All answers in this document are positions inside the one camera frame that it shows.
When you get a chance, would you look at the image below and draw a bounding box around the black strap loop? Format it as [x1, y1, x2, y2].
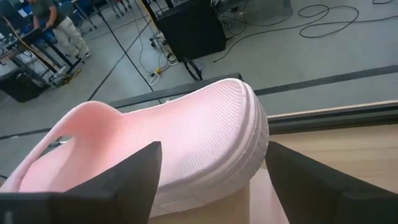
[182, 57, 203, 82]

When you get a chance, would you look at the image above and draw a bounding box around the coiled black floor cable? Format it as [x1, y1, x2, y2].
[213, 3, 398, 63]

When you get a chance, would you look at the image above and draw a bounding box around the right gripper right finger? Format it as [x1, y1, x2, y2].
[265, 141, 398, 224]

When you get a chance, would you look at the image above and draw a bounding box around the long black floor cable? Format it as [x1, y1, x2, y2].
[92, 2, 163, 104]

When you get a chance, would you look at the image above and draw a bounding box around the wooden shelf with black frame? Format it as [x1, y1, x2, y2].
[108, 73, 290, 224]

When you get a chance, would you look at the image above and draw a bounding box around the yellow hanging cable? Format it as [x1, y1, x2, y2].
[0, 15, 80, 77]

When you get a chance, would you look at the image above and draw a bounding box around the white cable with yellow plug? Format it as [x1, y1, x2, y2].
[148, 54, 180, 87]

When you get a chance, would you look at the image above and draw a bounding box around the black floor case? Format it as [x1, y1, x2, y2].
[0, 68, 47, 103]

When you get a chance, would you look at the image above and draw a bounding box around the person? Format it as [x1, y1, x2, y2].
[27, 0, 91, 60]

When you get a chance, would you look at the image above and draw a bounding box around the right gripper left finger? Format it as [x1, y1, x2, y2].
[0, 141, 162, 224]

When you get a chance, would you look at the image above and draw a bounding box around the black aluminium rig frame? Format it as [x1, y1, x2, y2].
[267, 104, 398, 135]

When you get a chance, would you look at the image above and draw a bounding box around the black equipment box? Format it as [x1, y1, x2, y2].
[155, 0, 227, 62]

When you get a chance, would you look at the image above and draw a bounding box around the black workbench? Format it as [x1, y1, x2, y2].
[0, 26, 82, 82]

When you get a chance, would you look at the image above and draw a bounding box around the pink rubber slide sandal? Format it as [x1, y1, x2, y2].
[0, 77, 270, 218]

